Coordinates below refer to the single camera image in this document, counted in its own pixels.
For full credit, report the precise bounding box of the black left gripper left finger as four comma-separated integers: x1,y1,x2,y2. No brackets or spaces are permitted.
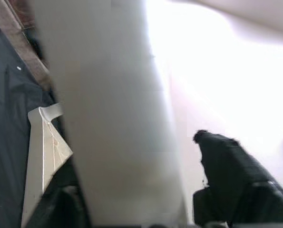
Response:
28,156,92,228

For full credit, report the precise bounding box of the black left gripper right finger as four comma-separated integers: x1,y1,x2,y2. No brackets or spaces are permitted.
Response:
192,129,283,226

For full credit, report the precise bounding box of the white plastic table leg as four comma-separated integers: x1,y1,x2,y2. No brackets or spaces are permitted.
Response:
33,0,189,228

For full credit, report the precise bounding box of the white plastic table top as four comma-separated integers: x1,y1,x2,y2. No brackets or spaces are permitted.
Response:
21,103,73,228

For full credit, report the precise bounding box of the black tablecloth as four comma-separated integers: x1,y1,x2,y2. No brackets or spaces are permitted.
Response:
0,14,66,228

